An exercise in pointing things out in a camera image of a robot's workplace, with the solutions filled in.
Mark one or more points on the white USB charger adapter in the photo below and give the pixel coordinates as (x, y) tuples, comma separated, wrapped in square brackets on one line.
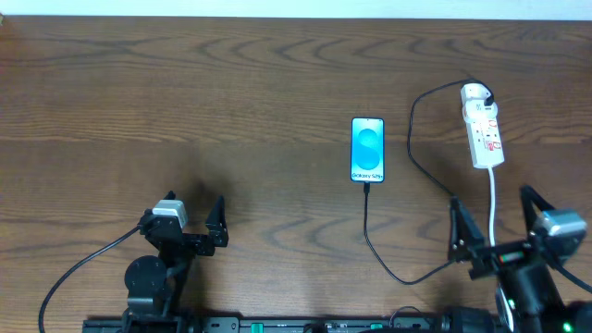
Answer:
[(476, 111)]

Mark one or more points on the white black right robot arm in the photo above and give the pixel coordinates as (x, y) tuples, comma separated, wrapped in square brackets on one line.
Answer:
[(527, 293)]

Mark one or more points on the blue Galaxy smartphone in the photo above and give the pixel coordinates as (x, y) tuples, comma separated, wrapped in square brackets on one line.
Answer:
[(367, 149)]

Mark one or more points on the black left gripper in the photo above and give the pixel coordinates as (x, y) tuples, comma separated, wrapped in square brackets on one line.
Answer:
[(192, 240)]

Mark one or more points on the white power strip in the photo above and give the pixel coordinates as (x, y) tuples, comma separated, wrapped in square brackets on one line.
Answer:
[(484, 138)]

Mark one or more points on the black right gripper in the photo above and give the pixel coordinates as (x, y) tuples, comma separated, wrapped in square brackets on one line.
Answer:
[(504, 254)]

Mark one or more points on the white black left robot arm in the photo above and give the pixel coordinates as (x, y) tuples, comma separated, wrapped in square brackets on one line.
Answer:
[(155, 283)]

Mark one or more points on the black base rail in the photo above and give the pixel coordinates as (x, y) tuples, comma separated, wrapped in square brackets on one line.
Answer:
[(405, 319)]

